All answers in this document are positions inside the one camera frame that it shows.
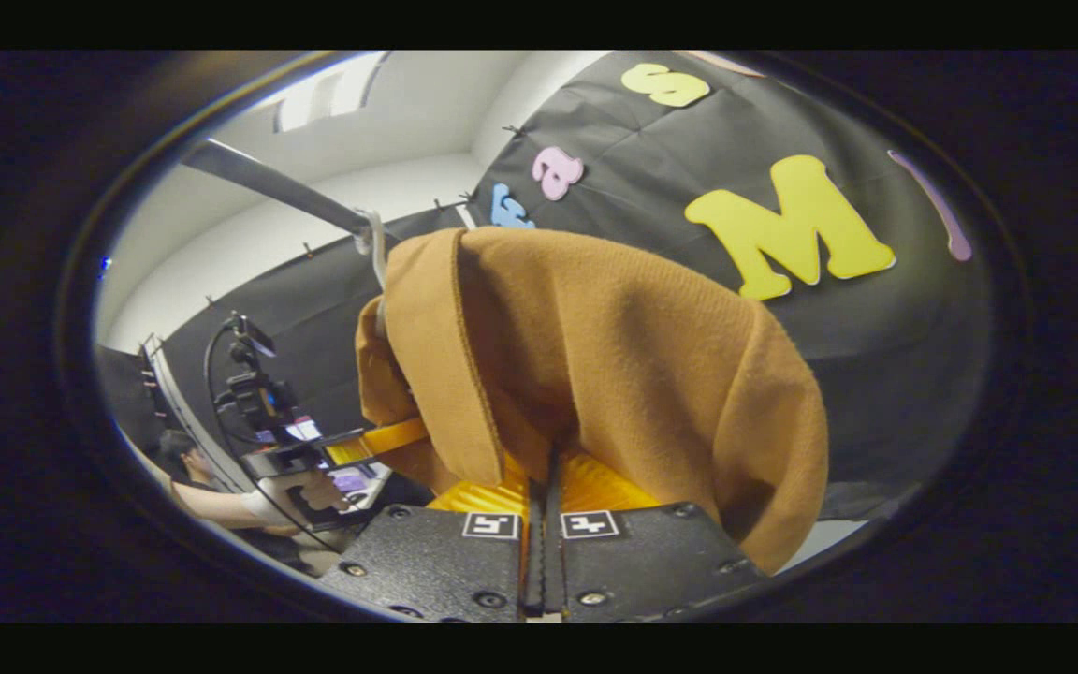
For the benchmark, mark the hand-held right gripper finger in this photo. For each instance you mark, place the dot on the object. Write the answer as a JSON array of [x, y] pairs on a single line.
[[534, 562], [553, 562]]

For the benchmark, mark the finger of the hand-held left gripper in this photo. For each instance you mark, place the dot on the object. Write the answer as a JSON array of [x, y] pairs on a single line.
[[380, 438]]

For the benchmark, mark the white clothes hanger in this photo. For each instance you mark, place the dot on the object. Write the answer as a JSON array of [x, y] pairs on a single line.
[[375, 253]]

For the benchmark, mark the brown jacket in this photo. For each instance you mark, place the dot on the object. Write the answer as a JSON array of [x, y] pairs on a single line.
[[614, 374]]

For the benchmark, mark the purple pad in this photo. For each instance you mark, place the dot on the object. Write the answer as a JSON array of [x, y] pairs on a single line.
[[349, 481]]

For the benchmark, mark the person's head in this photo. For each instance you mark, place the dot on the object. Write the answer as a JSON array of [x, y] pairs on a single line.
[[182, 451]]

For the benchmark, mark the ceiling light panel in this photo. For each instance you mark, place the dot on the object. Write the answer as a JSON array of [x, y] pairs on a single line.
[[328, 94]]

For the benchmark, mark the black backdrop cloth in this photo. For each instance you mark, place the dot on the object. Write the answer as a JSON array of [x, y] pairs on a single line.
[[876, 374]]

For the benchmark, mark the black clothes rail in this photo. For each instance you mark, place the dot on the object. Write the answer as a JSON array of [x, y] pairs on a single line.
[[277, 185]]

